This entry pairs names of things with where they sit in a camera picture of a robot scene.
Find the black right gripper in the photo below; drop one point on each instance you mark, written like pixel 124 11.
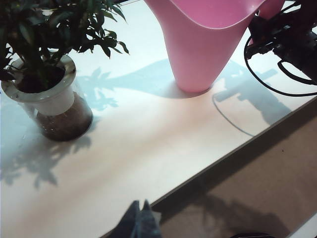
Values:
pixel 289 37

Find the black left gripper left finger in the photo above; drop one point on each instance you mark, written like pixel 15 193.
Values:
pixel 126 223

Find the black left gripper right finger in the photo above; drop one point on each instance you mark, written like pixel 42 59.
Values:
pixel 148 223

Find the pink plastic watering can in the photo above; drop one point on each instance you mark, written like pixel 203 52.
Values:
pixel 200 49

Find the glass jar with brown water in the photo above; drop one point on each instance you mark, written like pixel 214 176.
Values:
pixel 67 121

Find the white ceramic plant pot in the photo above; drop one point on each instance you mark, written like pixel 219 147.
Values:
pixel 54 99

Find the green leafy plant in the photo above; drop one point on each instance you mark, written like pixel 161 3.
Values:
pixel 44 29

